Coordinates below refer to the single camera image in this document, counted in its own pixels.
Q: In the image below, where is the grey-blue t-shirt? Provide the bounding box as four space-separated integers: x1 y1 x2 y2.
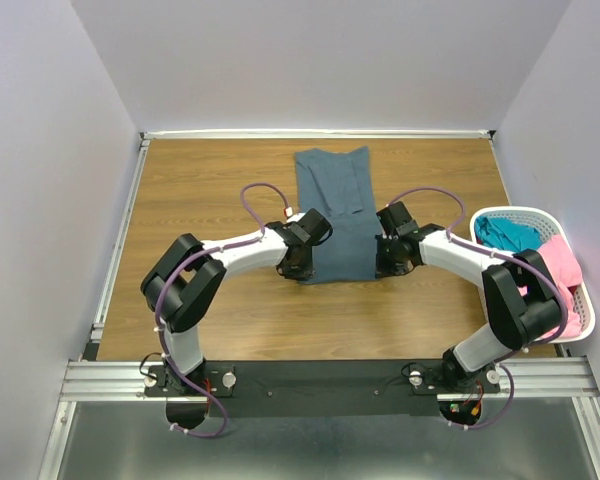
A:
294 146 381 285

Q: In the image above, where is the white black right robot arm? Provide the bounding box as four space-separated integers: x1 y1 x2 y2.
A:
377 220 568 392

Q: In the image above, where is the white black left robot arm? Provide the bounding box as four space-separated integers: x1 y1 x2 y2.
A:
140 209 333 395

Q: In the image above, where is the teal t-shirt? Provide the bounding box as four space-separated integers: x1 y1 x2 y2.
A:
473 215 543 253

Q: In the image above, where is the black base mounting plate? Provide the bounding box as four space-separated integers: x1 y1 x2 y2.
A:
144 359 500 428

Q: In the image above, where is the pink t-shirt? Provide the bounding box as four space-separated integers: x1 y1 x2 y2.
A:
512 232 583 339

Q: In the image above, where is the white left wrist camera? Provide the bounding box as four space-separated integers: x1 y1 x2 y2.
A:
284 207 305 223

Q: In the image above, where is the aluminium front rail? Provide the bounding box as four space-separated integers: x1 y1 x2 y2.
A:
60 357 599 402

